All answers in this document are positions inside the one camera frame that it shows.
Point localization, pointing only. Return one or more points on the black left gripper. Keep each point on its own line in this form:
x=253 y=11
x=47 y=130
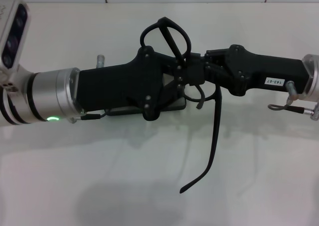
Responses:
x=119 y=86

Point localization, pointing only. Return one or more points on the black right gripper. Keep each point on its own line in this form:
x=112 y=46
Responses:
x=261 y=69

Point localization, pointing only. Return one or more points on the black glasses case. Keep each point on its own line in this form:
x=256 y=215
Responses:
x=174 y=105

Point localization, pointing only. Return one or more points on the black round glasses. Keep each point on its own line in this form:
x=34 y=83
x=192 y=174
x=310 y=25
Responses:
x=165 y=20

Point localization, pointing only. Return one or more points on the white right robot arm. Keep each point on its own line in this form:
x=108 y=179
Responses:
x=312 y=76

